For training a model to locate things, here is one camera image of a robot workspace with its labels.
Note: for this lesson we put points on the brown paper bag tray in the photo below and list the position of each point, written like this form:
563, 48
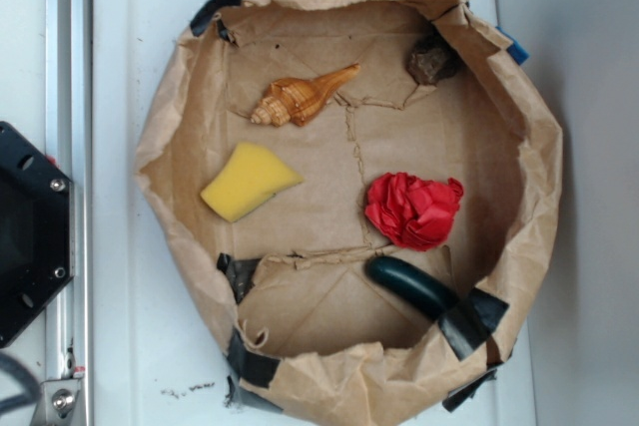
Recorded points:
307, 329

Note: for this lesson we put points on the crumpled red paper ball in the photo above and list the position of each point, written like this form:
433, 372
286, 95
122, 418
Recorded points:
411, 212

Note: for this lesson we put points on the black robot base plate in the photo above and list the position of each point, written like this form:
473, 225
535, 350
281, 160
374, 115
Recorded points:
35, 232

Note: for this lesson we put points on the yellow sponge piece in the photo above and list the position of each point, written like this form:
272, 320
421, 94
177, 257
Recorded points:
252, 175

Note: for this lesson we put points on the metal corner bracket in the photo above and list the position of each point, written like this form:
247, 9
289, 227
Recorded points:
59, 401

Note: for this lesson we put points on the white plastic board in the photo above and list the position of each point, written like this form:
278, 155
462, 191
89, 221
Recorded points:
155, 362

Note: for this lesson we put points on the brown rock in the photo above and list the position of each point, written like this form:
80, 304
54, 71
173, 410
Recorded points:
431, 60

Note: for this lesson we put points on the orange spiral conch shell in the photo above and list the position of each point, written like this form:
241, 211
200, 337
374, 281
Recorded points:
298, 101

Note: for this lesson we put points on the dark green cucumber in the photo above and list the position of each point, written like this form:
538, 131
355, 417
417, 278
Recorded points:
415, 286

